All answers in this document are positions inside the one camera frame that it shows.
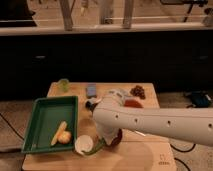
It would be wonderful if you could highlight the green plastic tray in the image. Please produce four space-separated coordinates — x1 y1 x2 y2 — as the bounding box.
22 96 78 154

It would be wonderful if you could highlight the black cable on floor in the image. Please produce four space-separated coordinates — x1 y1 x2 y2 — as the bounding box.
169 142 197 171

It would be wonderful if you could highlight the brown grape bunch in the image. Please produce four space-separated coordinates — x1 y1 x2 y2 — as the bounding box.
130 85 146 99

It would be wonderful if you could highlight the wooden cutting board table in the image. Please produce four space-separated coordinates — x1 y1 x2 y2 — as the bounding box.
22 82 177 171

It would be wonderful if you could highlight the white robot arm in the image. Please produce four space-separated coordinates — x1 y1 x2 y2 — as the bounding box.
93 94 213 146

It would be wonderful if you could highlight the dark red bowl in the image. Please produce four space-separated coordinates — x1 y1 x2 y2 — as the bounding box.
109 129 123 147

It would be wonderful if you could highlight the small green cup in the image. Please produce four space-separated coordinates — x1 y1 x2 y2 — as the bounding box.
58 78 69 92

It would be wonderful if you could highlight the yellow orange round fruit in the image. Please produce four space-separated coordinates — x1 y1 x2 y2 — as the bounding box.
58 131 71 144

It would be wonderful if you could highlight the green pepper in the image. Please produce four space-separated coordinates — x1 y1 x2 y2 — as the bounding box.
83 138 106 156

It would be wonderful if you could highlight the blue sponge block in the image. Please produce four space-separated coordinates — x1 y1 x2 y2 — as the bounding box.
86 84 97 98

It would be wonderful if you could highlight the red orange plate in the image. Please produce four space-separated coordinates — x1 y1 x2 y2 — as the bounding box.
124 100 143 108

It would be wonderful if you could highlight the dark teal device on floor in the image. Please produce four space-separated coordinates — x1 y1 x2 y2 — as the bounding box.
184 91 212 108

